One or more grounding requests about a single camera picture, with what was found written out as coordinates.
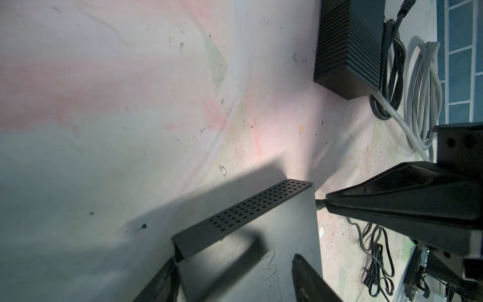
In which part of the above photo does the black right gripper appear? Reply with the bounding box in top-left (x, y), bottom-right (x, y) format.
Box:
top-left (324, 121), bottom-right (483, 282)

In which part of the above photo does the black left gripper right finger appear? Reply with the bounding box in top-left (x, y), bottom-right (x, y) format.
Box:
top-left (291, 254), bottom-right (342, 302)

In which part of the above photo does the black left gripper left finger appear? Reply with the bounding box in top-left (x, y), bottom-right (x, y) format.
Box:
top-left (133, 257), bottom-right (181, 302)

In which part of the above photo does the black adapter cord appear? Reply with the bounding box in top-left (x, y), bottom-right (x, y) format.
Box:
top-left (314, 198), bottom-right (396, 302)

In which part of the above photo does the grey ethernet cable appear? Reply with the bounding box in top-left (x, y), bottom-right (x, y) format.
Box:
top-left (370, 35), bottom-right (443, 163)

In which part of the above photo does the black ribbed network switch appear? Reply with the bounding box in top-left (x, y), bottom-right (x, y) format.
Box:
top-left (313, 0), bottom-right (386, 100)

